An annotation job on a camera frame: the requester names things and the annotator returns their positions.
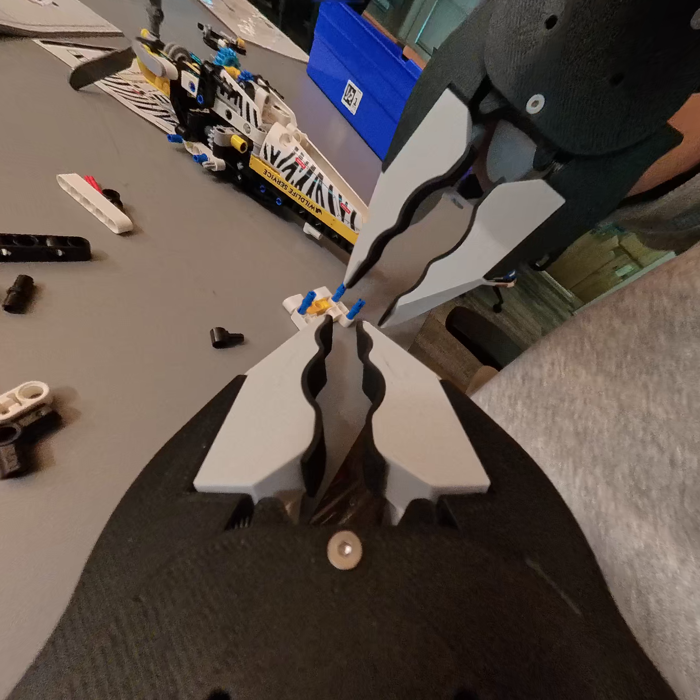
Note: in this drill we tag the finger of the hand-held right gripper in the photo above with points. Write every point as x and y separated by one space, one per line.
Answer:
421 180
486 240

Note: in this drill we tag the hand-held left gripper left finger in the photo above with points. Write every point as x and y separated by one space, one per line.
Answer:
262 415

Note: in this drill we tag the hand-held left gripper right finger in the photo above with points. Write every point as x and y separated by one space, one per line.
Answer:
421 426

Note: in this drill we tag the small white lego assembly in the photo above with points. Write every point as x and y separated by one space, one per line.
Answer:
320 309

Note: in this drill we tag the small black lego elbow piece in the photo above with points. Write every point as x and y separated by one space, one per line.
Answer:
223 337

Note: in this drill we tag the person's right forearm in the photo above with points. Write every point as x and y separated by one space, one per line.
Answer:
670 147

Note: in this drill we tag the zebra striped lego helicopter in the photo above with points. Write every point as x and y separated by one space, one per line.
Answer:
240 126

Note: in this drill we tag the white lego connector piece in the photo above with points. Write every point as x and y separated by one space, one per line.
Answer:
24 398

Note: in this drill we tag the small black yellow lego assembly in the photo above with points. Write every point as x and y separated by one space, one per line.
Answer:
221 37

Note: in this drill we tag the black lego connector piece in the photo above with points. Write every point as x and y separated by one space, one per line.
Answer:
16 443

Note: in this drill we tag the black round lego bush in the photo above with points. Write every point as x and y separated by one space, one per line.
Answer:
113 198

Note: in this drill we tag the white lego beam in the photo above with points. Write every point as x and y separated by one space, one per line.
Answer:
94 202

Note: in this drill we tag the black lego pin connector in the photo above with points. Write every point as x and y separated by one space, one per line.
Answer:
17 294

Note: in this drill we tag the long black lego beam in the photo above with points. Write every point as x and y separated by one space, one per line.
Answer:
44 247

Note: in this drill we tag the red lego axle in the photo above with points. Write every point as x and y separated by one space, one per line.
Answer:
93 183

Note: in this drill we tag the lego instruction booklet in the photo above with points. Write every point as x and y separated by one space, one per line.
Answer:
49 16

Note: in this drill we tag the blue plastic storage bin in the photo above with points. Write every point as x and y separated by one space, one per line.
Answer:
363 76

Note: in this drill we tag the white paper sheet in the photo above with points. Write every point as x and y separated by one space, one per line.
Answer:
257 24

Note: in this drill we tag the zebra striped sticker sheet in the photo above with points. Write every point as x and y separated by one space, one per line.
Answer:
109 82

